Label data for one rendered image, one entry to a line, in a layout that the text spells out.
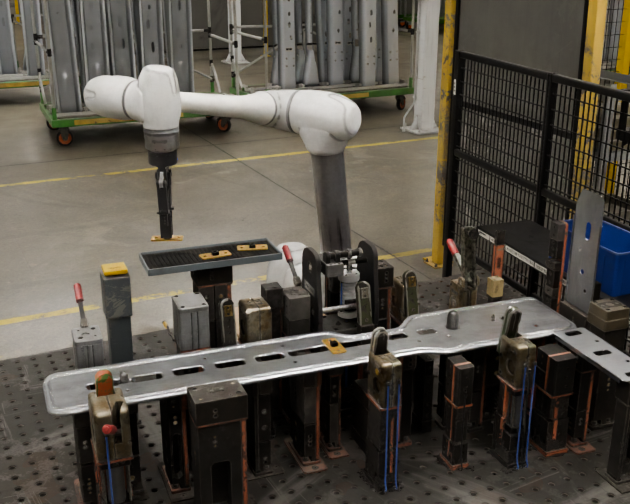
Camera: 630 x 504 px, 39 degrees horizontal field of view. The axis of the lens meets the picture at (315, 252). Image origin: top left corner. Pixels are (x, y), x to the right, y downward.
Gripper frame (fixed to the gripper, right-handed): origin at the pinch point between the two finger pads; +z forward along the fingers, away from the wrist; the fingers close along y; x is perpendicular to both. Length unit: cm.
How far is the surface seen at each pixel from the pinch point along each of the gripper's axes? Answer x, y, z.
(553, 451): 101, 27, 54
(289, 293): 32.6, 5.3, 18.0
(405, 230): 117, -363, 126
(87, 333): -17.3, 24.8, 20.1
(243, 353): 21.0, 25.2, 25.8
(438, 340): 71, 19, 26
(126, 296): -10.3, 8.4, 17.2
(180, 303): 5.1, 18.9, 14.8
